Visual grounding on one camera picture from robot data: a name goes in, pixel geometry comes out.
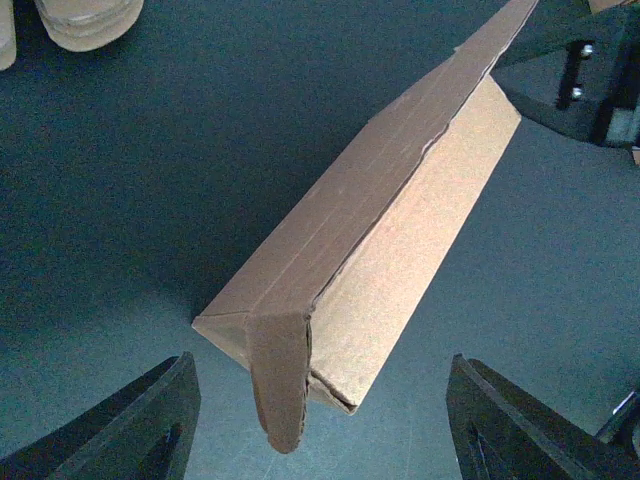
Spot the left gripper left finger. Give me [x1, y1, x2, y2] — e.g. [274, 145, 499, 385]
[1, 352, 201, 479]

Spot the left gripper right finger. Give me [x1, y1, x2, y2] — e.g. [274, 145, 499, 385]
[446, 354, 639, 479]

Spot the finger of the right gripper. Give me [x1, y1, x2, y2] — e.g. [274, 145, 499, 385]
[492, 3, 639, 148]

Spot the stack of flat cardboard blanks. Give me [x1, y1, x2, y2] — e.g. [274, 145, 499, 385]
[0, 0, 146, 71]

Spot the cardboard box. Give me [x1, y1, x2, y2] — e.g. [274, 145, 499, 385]
[193, 1, 535, 454]
[587, 0, 627, 14]

